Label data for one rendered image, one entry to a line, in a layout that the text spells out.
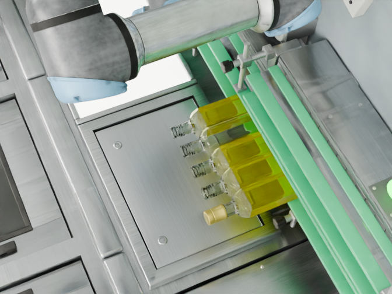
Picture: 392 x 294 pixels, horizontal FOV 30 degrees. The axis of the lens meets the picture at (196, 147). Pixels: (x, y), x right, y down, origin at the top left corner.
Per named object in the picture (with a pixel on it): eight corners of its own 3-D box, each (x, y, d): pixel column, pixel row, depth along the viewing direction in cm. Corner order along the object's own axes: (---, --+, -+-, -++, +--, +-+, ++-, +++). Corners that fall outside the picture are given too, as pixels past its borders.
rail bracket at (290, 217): (317, 206, 175) (268, 226, 172) (322, 192, 169) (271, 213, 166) (325, 220, 173) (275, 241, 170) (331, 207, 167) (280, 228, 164)
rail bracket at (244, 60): (262, 74, 176) (216, 91, 173) (272, 28, 161) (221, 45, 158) (268, 84, 174) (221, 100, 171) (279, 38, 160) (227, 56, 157)
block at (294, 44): (289, 60, 176) (263, 69, 174) (296, 35, 168) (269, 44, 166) (296, 72, 174) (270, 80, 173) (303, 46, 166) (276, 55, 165)
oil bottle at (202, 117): (263, 95, 181) (185, 123, 176) (266, 81, 177) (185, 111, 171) (274, 112, 179) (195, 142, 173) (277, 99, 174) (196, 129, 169)
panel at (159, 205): (136, -21, 216) (25, 13, 207) (136, -28, 213) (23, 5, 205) (280, 235, 175) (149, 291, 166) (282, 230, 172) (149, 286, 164)
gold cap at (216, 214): (220, 208, 163) (202, 216, 162) (221, 200, 161) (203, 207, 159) (227, 221, 162) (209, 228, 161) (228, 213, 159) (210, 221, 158)
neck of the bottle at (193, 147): (198, 143, 171) (179, 150, 170) (198, 136, 169) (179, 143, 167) (203, 153, 170) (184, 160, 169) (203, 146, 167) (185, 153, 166)
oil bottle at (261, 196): (309, 170, 171) (227, 203, 165) (313, 157, 166) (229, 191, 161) (321, 189, 168) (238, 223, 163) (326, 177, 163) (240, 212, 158)
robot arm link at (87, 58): (319, -64, 132) (41, 21, 109) (340, 16, 135) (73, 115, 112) (282, -53, 143) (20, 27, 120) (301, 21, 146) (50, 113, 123)
